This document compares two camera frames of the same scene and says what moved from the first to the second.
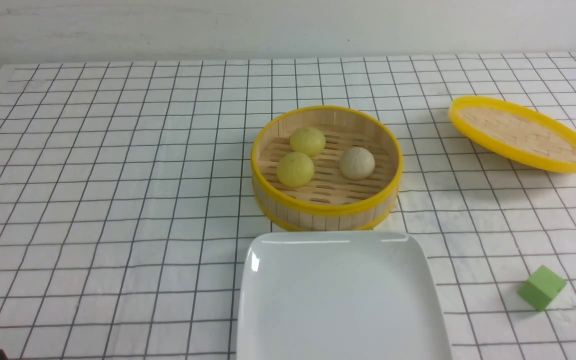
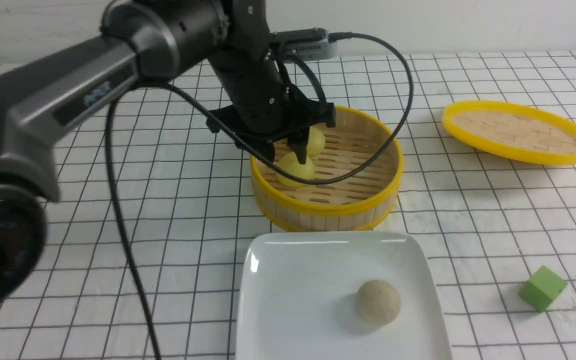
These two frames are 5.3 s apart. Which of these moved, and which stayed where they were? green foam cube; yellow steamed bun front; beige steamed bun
Moved: beige steamed bun
Stayed: green foam cube; yellow steamed bun front
